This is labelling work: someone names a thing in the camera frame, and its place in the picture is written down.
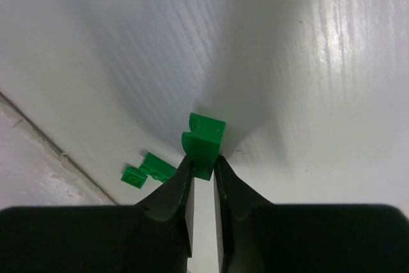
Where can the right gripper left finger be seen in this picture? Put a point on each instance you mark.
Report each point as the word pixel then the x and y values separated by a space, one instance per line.
pixel 153 235

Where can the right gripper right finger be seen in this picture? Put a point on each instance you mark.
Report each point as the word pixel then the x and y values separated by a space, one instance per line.
pixel 256 235

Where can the dark green square plate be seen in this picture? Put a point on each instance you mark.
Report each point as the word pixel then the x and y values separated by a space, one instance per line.
pixel 133 177

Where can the dark green narrow plate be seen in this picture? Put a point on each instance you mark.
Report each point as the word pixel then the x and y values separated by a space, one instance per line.
pixel 157 168

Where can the dark green long lego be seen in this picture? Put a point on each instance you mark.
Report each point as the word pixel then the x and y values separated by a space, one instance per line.
pixel 202 143

